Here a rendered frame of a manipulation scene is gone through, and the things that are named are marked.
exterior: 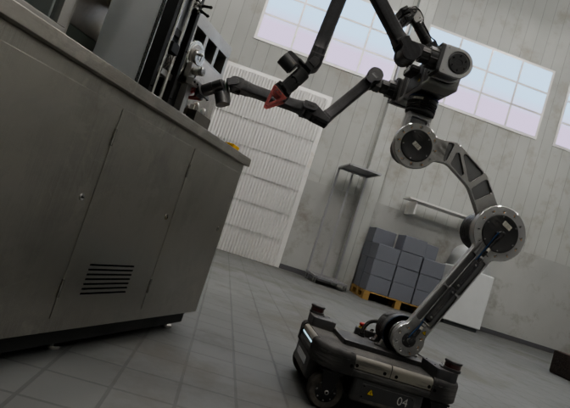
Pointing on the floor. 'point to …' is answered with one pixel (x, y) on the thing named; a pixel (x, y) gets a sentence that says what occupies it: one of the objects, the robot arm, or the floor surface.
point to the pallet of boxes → (397, 269)
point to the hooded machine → (466, 312)
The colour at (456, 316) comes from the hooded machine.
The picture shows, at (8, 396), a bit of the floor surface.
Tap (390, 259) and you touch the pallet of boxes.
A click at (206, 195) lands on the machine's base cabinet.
